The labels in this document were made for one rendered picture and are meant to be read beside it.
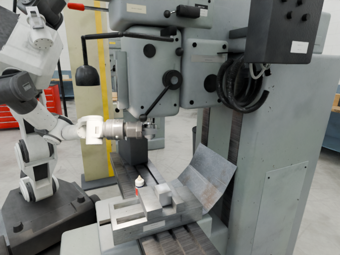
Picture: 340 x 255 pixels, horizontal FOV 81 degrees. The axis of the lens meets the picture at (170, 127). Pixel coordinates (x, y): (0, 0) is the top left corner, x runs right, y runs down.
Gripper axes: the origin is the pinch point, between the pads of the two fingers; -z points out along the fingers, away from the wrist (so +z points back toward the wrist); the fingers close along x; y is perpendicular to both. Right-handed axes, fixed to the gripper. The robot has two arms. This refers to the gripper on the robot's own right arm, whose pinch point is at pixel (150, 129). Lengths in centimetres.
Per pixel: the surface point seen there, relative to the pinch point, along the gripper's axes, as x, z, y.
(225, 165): 2.0, -36.9, 19.3
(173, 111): -7.4, -9.3, -9.7
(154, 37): -20.2, -1.5, -34.1
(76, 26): 156, 77, -62
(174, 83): -11.0, -8.9, -20.5
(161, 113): -9.0, -4.3, -9.2
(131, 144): 29.6, 11.2, 19.4
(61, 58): 828, 364, -40
